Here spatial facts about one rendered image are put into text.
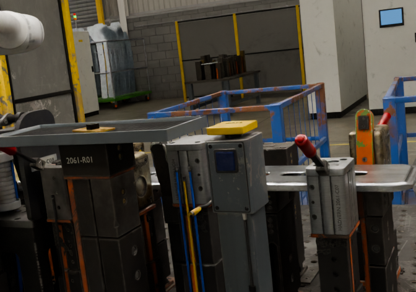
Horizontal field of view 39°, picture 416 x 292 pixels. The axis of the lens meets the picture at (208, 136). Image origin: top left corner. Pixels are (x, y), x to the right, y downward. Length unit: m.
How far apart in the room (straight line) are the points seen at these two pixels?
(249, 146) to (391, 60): 8.21
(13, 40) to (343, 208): 1.02
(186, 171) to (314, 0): 8.14
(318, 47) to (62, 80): 5.03
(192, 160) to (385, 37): 8.04
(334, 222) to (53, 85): 4.08
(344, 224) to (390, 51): 8.07
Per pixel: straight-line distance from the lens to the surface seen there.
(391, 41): 9.02
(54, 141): 0.99
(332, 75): 9.11
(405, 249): 1.64
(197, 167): 1.07
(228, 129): 0.86
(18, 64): 4.61
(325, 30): 9.10
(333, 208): 1.01
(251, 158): 0.86
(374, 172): 1.20
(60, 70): 5.03
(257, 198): 0.88
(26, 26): 1.68
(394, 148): 2.99
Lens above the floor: 1.28
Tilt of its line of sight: 8 degrees down
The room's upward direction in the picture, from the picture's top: 6 degrees counter-clockwise
